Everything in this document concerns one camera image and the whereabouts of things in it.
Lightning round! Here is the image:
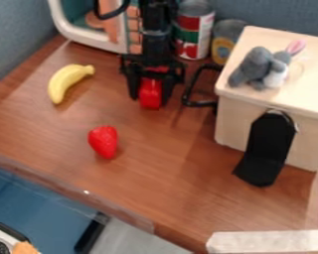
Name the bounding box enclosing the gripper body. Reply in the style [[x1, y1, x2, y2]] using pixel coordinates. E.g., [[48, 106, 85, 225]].
[[117, 54, 189, 84]]

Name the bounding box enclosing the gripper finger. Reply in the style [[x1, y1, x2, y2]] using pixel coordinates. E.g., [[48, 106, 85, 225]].
[[160, 72, 176, 107], [126, 72, 143, 101]]

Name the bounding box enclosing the toy microwave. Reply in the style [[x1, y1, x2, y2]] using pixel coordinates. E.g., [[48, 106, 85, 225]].
[[46, 0, 146, 56]]

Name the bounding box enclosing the red white green can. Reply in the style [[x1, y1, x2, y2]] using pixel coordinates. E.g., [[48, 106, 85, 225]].
[[171, 0, 218, 62]]

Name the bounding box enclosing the red toy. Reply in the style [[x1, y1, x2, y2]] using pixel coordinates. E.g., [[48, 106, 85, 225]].
[[137, 77, 165, 110]]

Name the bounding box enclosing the grey plush bunny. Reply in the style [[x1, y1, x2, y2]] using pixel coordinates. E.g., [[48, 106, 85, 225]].
[[227, 39, 309, 91]]

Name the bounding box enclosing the yellow toy banana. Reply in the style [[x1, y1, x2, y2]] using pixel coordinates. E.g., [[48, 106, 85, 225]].
[[47, 63, 97, 105]]

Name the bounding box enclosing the red toy strawberry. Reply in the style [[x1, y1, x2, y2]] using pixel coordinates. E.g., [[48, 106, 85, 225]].
[[85, 125, 119, 160]]

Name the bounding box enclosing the cabinet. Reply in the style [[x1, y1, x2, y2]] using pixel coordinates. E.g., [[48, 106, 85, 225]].
[[212, 25, 318, 173]]

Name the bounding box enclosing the silver can yellow label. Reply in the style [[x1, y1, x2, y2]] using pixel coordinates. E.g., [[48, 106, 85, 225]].
[[209, 18, 249, 66]]

